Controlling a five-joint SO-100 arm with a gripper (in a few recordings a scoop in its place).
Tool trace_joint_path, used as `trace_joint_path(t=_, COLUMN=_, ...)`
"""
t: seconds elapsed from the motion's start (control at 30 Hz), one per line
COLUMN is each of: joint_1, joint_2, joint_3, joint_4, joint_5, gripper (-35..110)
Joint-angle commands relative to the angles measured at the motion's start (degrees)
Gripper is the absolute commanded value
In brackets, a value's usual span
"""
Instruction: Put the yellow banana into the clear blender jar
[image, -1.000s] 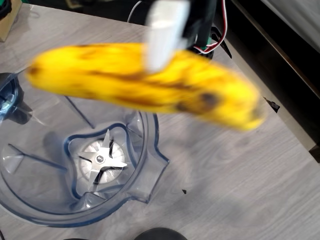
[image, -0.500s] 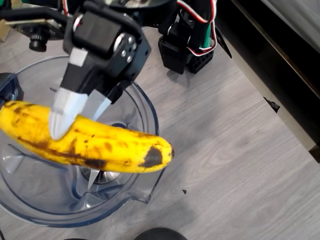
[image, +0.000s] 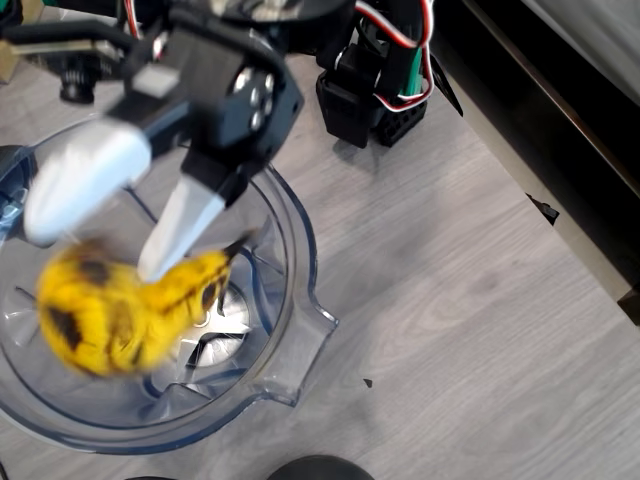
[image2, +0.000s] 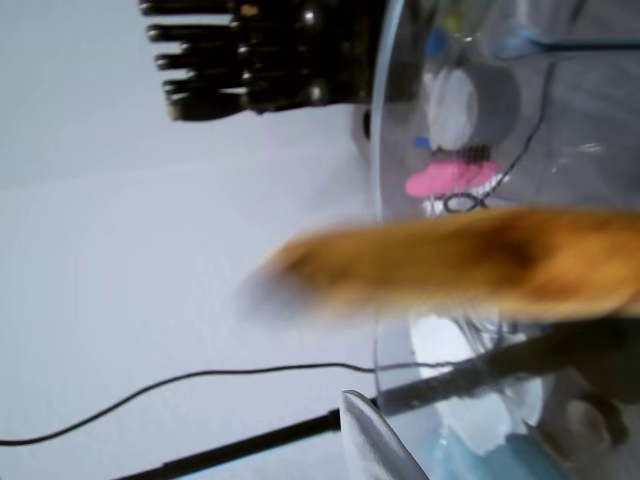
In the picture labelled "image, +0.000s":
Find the yellow spotted banana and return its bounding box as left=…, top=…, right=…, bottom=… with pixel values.
left=33, top=228, right=262, bottom=380

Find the clear plastic blender jar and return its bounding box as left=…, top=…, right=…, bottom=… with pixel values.
left=0, top=117, right=341, bottom=456

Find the steel blender blade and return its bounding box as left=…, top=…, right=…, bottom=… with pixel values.
left=172, top=282, right=252, bottom=371

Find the brown cardboard box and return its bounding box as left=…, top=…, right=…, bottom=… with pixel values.
left=0, top=39, right=27, bottom=85

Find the green circuit board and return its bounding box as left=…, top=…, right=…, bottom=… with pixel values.
left=398, top=42, right=432, bottom=105

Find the black green device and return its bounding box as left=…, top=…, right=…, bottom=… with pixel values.
left=0, top=0, right=25, bottom=29

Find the black table clamp lever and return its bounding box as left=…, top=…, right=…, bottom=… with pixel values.
left=428, top=53, right=465, bottom=119

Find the black round object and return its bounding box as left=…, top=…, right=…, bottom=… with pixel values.
left=268, top=454, right=377, bottom=480

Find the white fabric sheet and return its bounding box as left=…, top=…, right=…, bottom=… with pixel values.
left=519, top=0, right=640, bottom=110

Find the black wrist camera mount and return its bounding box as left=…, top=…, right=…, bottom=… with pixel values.
left=49, top=37, right=129, bottom=105

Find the red white gripper servo cable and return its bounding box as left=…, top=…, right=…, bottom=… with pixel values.
left=122, top=0, right=169, bottom=64

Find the black camera cable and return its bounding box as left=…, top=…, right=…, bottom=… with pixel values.
left=0, top=20, right=151, bottom=57

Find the red white arm servo cable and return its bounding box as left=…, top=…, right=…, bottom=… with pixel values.
left=355, top=0, right=435, bottom=110

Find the dark wooden furniture rail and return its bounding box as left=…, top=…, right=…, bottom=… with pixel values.
left=459, top=0, right=640, bottom=201

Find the black table edge bracket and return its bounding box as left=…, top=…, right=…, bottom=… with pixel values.
left=527, top=193, right=561, bottom=227

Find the dark wooden furniture post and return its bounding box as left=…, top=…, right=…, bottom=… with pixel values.
left=616, top=285, right=640, bottom=329

